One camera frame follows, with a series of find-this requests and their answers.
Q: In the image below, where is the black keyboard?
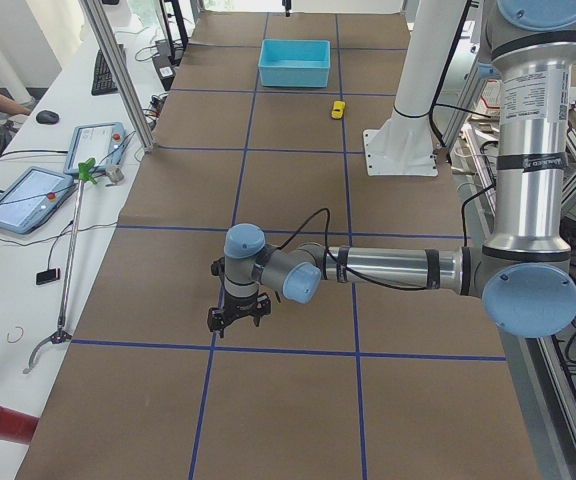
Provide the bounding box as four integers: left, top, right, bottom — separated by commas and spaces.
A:
91, 50, 118, 96

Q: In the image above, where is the aluminium frame post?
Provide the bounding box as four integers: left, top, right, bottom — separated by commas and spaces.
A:
80, 0, 154, 153

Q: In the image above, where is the yellow beetle toy car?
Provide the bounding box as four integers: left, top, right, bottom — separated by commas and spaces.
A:
330, 100, 346, 120

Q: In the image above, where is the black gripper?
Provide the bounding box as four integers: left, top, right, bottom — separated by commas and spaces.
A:
207, 292, 271, 338

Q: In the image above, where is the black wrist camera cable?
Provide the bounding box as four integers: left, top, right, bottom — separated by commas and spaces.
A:
272, 207, 429, 291

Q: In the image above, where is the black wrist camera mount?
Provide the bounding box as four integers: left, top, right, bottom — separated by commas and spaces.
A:
211, 257, 225, 279

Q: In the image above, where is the blue teach pendant far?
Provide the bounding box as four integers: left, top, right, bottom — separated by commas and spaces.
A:
63, 122, 126, 176

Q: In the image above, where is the black computer mouse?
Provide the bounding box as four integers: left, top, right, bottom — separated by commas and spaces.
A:
35, 110, 60, 125

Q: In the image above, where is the light blue plastic bin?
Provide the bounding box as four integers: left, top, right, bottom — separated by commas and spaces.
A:
258, 39, 331, 88

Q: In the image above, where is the blue teach pendant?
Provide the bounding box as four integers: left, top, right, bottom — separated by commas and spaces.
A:
0, 167, 74, 234
63, 122, 126, 176

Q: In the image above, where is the blue teach pendant near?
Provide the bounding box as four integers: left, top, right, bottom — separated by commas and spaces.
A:
0, 167, 74, 234

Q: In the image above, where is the small grey metal block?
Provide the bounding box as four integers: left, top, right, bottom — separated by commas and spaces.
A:
105, 165, 124, 184

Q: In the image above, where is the green handled reacher grabber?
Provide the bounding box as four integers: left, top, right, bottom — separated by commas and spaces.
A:
22, 157, 97, 374

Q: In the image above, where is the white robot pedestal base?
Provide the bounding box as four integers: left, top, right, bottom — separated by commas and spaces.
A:
363, 0, 467, 177

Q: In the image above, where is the small black phone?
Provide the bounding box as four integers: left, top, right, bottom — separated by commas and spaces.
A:
35, 268, 61, 286

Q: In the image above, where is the red cylinder bottle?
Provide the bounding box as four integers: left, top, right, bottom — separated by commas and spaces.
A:
0, 406, 39, 445

